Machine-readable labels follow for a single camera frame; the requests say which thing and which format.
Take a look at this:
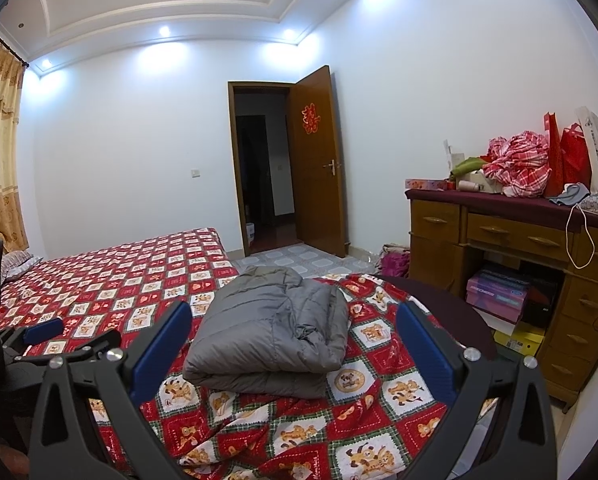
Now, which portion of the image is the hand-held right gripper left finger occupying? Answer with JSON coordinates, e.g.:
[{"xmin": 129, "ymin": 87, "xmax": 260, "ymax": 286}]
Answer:
[{"xmin": 28, "ymin": 301, "xmax": 194, "ymax": 480}]

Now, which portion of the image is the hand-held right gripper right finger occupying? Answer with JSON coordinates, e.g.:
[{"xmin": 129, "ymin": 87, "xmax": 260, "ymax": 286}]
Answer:
[{"xmin": 395, "ymin": 301, "xmax": 558, "ymax": 480}]

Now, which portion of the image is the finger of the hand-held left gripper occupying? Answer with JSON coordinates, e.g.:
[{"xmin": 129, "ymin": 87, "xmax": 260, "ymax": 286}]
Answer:
[
  {"xmin": 0, "ymin": 317, "xmax": 64, "ymax": 348},
  {"xmin": 9, "ymin": 329, "xmax": 122, "ymax": 365}
]

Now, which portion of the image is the grey puffer jacket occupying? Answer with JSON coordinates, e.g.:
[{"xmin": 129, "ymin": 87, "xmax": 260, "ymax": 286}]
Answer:
[{"xmin": 183, "ymin": 266, "xmax": 350, "ymax": 400}]

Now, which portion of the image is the striped pillow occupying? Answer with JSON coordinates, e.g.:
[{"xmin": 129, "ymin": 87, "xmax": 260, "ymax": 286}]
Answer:
[{"xmin": 1, "ymin": 251, "xmax": 44, "ymax": 281}]

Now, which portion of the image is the dark wooden bed footboard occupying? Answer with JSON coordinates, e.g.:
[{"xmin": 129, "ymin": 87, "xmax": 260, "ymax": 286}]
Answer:
[{"xmin": 376, "ymin": 274, "xmax": 498, "ymax": 361}]

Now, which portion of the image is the red bear-print bedspread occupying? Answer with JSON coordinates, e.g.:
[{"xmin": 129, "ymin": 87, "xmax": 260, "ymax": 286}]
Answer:
[{"xmin": 0, "ymin": 227, "xmax": 497, "ymax": 480}]

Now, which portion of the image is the white box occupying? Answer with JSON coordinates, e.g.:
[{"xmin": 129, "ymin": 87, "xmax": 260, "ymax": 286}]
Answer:
[{"xmin": 474, "ymin": 308, "xmax": 517, "ymax": 333}]

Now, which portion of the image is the yellow box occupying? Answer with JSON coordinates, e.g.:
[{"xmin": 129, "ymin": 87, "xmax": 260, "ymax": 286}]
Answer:
[{"xmin": 493, "ymin": 327, "xmax": 545, "ymax": 358}]

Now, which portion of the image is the purple shoe box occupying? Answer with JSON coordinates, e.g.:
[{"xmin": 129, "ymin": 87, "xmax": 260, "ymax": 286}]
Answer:
[{"xmin": 466, "ymin": 268, "xmax": 530, "ymax": 323}]

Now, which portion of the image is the magenta cloth bag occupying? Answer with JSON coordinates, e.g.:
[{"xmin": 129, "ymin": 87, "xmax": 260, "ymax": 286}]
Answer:
[{"xmin": 379, "ymin": 244, "xmax": 411, "ymax": 278}]

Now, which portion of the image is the black box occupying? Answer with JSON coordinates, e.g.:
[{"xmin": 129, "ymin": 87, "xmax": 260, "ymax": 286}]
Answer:
[{"xmin": 522, "ymin": 280, "xmax": 562, "ymax": 328}]

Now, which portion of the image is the wooden desk with drawers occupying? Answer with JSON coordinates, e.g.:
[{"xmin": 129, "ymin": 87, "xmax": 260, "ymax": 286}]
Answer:
[{"xmin": 405, "ymin": 187, "xmax": 598, "ymax": 408}]

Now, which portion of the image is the flat pink box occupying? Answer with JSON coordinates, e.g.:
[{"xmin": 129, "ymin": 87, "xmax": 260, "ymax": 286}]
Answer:
[{"xmin": 406, "ymin": 177, "xmax": 455, "ymax": 192}]

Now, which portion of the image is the green cloth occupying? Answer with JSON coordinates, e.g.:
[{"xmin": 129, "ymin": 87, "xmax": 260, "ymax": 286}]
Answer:
[{"xmin": 449, "ymin": 156, "xmax": 487, "ymax": 179}]

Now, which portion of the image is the brown wooden door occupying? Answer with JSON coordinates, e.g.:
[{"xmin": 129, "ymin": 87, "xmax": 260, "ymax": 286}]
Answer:
[{"xmin": 289, "ymin": 65, "xmax": 347, "ymax": 258}]

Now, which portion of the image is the red checked cloth bundle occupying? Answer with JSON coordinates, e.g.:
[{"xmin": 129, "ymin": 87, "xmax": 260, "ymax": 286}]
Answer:
[{"xmin": 482, "ymin": 130, "xmax": 552, "ymax": 198}]

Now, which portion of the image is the grey cloth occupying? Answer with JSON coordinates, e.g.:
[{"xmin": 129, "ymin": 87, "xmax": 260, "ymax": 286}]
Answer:
[{"xmin": 549, "ymin": 182, "xmax": 592, "ymax": 207}]

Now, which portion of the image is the tall red gift bag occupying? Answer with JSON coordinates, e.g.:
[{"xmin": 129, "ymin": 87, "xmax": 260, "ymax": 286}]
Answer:
[{"xmin": 544, "ymin": 112, "xmax": 563, "ymax": 198}]

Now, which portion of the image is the wide red gift bag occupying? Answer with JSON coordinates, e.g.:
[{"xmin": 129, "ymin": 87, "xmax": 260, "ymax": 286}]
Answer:
[{"xmin": 559, "ymin": 122, "xmax": 592, "ymax": 191}]

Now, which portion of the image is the white printed bag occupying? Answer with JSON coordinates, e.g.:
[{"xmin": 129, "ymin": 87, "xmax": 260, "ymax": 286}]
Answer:
[{"xmin": 574, "ymin": 106, "xmax": 598, "ymax": 196}]

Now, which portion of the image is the black curtain rod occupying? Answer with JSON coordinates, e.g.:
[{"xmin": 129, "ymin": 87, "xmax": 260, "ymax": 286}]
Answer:
[{"xmin": 0, "ymin": 27, "xmax": 30, "ymax": 68}]

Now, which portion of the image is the white cable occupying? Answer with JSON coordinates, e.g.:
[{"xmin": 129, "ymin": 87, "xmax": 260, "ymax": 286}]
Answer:
[{"xmin": 565, "ymin": 202, "xmax": 596, "ymax": 268}]

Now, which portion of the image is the brown door frame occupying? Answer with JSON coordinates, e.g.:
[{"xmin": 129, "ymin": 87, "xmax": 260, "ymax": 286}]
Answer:
[{"xmin": 227, "ymin": 81, "xmax": 297, "ymax": 257}]

